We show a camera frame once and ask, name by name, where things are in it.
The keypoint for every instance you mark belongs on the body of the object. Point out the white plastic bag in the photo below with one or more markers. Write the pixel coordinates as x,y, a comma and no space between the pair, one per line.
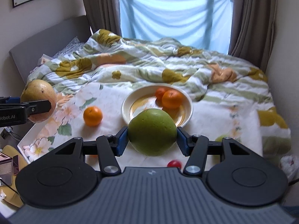
289,165

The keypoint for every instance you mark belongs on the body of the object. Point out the small mandarin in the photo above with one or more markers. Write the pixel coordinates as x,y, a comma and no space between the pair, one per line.
160,92

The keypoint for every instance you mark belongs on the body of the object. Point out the medium orange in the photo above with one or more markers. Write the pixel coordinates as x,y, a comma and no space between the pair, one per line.
172,99

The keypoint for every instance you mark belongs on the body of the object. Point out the striped floral quilt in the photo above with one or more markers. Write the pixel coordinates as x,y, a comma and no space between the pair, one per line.
163,58

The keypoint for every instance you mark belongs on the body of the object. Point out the floral tablecloth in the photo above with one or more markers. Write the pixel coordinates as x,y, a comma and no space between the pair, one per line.
109,126

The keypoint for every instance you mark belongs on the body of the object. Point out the round mandarin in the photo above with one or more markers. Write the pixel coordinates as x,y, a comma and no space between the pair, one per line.
93,116

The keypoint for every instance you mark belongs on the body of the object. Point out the cream ceramic bowl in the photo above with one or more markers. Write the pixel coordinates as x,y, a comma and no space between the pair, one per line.
137,99

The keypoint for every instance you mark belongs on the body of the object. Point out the yellow asian pear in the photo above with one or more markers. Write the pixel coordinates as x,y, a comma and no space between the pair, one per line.
38,91

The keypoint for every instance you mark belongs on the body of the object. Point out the brown curtain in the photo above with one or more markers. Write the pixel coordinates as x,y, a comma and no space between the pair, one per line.
100,4
252,16

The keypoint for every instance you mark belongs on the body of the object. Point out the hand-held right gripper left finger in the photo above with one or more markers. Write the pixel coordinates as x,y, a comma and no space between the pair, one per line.
121,142

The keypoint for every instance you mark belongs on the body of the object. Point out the small pink box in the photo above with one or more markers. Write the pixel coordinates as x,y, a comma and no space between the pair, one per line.
44,60

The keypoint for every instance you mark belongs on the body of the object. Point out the light blue cloth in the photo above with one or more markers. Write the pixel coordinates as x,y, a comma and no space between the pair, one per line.
172,18

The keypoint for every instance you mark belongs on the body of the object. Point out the small red tomato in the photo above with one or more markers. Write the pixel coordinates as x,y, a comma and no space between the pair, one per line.
174,163

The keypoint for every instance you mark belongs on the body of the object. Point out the patterned pillow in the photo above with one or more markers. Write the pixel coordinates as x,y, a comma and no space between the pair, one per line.
70,46

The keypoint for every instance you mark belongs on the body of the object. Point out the grey headboard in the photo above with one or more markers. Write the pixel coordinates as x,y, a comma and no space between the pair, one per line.
46,39

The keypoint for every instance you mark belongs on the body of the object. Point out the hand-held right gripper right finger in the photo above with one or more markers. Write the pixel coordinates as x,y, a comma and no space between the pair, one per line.
183,142

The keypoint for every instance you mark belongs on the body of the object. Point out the green apple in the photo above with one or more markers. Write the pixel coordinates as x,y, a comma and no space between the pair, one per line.
151,130

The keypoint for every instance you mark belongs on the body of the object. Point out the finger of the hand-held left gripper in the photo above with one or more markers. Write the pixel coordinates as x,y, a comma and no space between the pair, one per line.
12,100
38,107

